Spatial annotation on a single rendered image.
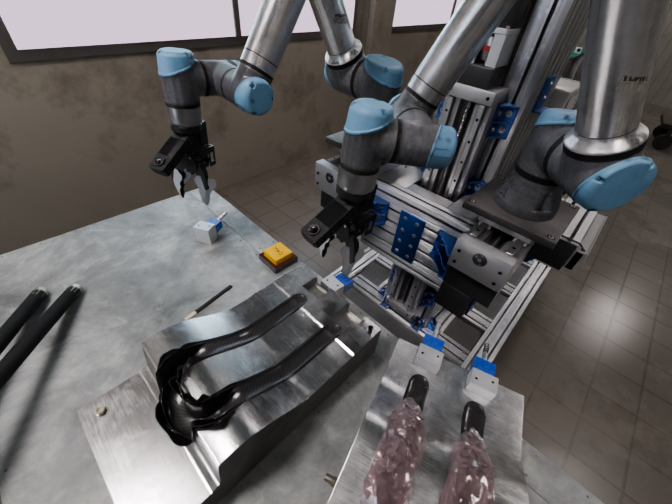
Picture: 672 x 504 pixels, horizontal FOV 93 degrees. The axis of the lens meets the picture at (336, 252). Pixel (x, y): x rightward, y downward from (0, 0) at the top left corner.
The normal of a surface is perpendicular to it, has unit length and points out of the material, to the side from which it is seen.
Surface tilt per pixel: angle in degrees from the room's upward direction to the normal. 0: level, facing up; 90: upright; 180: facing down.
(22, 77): 90
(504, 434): 0
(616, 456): 0
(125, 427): 0
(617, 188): 97
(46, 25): 90
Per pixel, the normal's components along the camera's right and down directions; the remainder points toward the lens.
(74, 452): 0.08, -0.74
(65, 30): 0.73, 0.50
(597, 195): 0.07, 0.75
